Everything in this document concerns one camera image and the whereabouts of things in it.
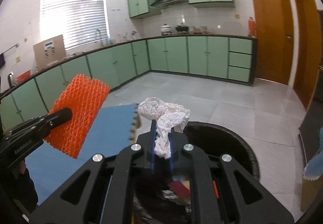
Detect orange foam net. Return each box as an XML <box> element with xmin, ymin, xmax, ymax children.
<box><xmin>212</xmin><ymin>180</ymin><xmax>219</xmax><ymax>199</ymax></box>
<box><xmin>44</xmin><ymin>74</ymin><xmax>110</xmax><ymax>159</ymax></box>

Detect white paper towel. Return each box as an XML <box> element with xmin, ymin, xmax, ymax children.
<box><xmin>138</xmin><ymin>97</ymin><xmax>191</xmax><ymax>159</ymax></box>

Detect green lower kitchen cabinets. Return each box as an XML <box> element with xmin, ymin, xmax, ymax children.
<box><xmin>1</xmin><ymin>35</ymin><xmax>257</xmax><ymax>129</ymax></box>

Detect red paper packet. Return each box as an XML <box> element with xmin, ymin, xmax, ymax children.
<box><xmin>168</xmin><ymin>181</ymin><xmax>191</xmax><ymax>198</ymax></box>

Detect blue table mat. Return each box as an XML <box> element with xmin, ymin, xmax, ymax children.
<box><xmin>26</xmin><ymin>104</ymin><xmax>136</xmax><ymax>205</ymax></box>

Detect red plastic basin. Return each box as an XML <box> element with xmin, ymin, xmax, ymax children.
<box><xmin>17</xmin><ymin>70</ymin><xmax>31</xmax><ymax>83</ymax></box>

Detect steel electric kettle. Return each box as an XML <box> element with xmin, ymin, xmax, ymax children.
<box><xmin>7</xmin><ymin>72</ymin><xmax>15</xmax><ymax>88</ymax></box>

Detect brown cardboard box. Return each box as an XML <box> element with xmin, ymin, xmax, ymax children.
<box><xmin>33</xmin><ymin>35</ymin><xmax>66</xmax><ymax>70</ymax></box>

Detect dark hanging towel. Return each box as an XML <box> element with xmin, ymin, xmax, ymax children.
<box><xmin>0</xmin><ymin>53</ymin><xmax>5</xmax><ymax>69</ymax></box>

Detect steel sink faucet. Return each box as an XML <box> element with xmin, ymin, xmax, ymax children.
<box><xmin>94</xmin><ymin>29</ymin><xmax>102</xmax><ymax>43</ymax></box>

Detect window blinds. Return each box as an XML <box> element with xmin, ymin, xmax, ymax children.
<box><xmin>39</xmin><ymin>0</ymin><xmax>110</xmax><ymax>50</ymax></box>

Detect white ceramic pot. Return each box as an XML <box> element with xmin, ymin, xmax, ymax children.
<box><xmin>160</xmin><ymin>24</ymin><xmax>172</xmax><ymax>36</ymax></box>

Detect black wok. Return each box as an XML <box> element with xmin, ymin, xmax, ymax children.
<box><xmin>175</xmin><ymin>23</ymin><xmax>189</xmax><ymax>35</ymax></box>

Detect black range hood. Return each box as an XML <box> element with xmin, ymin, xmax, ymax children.
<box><xmin>151</xmin><ymin>0</ymin><xmax>188</xmax><ymax>9</ymax></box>

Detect brown wooden door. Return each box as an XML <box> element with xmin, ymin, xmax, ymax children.
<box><xmin>293</xmin><ymin>0</ymin><xmax>321</xmax><ymax>109</ymax></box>
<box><xmin>253</xmin><ymin>0</ymin><xmax>294</xmax><ymax>85</ymax></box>

